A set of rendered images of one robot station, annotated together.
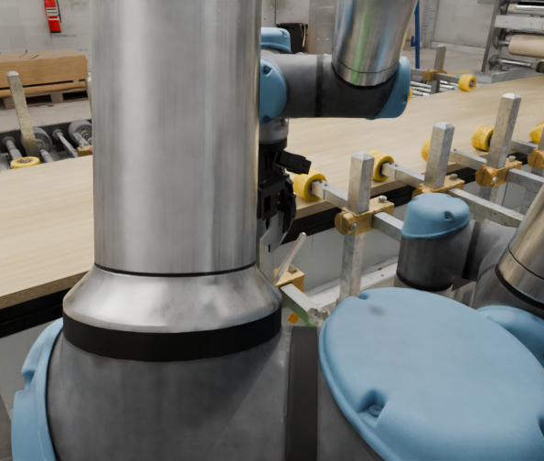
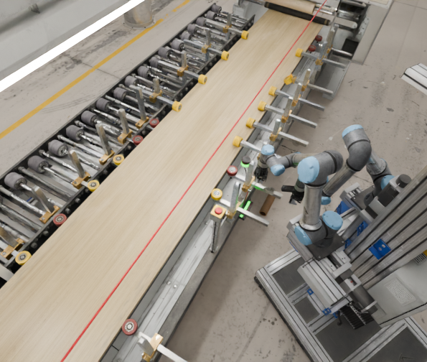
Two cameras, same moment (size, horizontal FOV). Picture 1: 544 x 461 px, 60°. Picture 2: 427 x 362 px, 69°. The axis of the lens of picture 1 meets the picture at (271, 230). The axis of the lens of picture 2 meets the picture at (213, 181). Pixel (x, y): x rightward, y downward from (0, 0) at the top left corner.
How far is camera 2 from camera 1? 1.64 m
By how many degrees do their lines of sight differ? 35
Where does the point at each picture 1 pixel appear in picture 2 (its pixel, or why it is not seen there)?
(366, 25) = not seen: hidden behind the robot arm
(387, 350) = (330, 220)
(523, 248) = (327, 189)
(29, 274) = (192, 208)
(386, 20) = not seen: hidden behind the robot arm
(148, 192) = (316, 218)
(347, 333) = (326, 220)
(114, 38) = (313, 209)
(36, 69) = not seen: outside the picture
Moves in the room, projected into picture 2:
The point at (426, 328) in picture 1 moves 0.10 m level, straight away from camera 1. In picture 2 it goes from (331, 216) to (326, 201)
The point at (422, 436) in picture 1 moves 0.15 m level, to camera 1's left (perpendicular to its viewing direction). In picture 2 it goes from (336, 227) to (315, 238)
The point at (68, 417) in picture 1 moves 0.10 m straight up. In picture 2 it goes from (310, 236) to (316, 228)
